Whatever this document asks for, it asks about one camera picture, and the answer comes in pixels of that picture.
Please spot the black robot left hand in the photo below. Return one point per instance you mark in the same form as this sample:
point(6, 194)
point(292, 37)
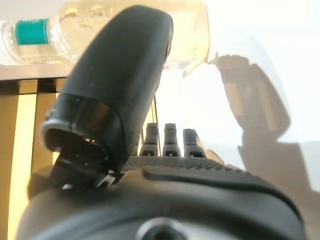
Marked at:
point(120, 75)

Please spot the clear bottle of yellow tea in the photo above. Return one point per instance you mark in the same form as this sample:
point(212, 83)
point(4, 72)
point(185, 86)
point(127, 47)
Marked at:
point(37, 32)

